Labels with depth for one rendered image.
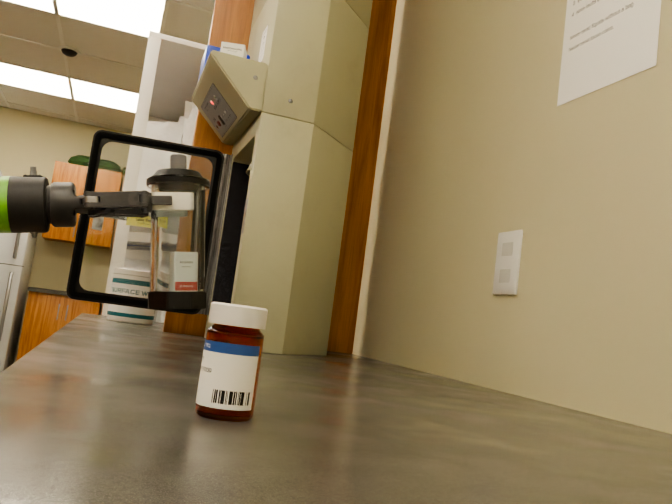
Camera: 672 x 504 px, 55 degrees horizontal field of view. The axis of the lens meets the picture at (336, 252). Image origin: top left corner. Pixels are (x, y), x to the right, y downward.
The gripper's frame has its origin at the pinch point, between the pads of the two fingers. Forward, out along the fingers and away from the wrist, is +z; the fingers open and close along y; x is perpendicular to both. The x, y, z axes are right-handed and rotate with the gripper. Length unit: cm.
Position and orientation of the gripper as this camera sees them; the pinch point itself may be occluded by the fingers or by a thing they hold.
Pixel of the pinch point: (176, 205)
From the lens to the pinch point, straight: 117.1
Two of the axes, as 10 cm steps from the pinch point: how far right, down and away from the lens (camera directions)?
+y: -3.1, 0.6, 9.5
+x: 0.4, 10.0, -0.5
